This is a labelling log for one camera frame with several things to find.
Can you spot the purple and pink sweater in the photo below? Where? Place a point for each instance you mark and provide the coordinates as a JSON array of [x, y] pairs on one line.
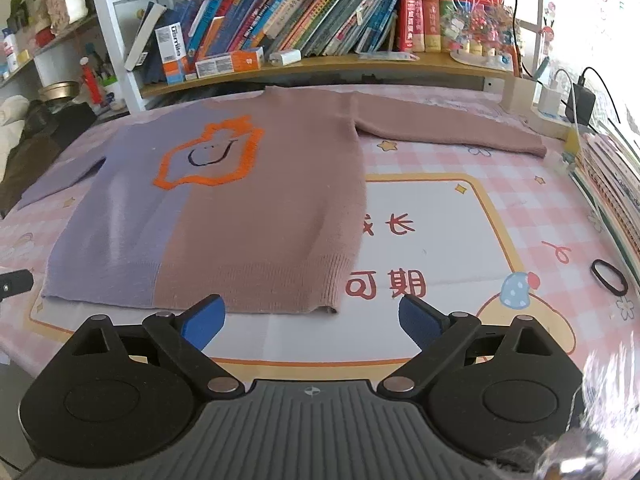
[[259, 200]]

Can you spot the red dictionary books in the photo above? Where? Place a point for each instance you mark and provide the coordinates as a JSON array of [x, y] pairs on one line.
[[419, 25]]

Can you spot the cream white jacket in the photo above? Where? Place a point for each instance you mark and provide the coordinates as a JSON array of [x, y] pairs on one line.
[[13, 111]]

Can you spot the upright white orange box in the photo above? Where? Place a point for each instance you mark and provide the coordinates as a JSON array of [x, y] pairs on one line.
[[172, 50]]

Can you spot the flat white orange box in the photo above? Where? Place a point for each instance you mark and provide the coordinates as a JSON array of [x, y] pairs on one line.
[[230, 63]]

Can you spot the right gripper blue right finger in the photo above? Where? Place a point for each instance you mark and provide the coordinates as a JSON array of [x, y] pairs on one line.
[[442, 340]]

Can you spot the red tassel ornament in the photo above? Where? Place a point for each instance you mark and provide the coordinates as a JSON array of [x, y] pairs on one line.
[[90, 80]]

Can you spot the colourful candy bouquet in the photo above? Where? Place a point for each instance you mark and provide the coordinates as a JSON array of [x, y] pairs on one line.
[[476, 27]]

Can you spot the white lotion bottle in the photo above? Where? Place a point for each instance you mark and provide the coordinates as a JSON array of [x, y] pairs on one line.
[[10, 49]]

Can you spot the stack of books right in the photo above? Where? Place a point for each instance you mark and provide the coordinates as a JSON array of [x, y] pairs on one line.
[[606, 170]]

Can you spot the white charger block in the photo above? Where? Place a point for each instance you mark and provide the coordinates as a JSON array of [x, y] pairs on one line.
[[285, 57]]

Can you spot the green lid white jar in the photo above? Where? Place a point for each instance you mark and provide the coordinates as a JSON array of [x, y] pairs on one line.
[[113, 94]]

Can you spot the dark brown clothes pile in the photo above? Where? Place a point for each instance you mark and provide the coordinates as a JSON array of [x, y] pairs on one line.
[[46, 136]]

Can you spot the red lidded jar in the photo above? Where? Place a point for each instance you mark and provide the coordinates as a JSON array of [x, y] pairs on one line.
[[44, 37]]

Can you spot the brass metal bowl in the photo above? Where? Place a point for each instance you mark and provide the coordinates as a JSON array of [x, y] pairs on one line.
[[59, 91]]

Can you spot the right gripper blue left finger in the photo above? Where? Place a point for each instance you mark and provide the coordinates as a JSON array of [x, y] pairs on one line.
[[181, 340]]

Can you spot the white power adapter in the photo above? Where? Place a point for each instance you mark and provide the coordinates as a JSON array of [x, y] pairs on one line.
[[549, 100]]

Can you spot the beige pen holder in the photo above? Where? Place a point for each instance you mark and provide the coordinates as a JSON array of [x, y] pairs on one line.
[[518, 95]]

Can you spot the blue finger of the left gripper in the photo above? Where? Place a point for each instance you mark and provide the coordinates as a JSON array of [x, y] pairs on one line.
[[15, 283]]

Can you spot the black power adapter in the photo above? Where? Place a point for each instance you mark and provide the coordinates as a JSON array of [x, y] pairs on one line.
[[580, 105]]

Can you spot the row of colourful books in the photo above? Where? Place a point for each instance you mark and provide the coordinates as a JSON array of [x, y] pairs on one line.
[[317, 28]]

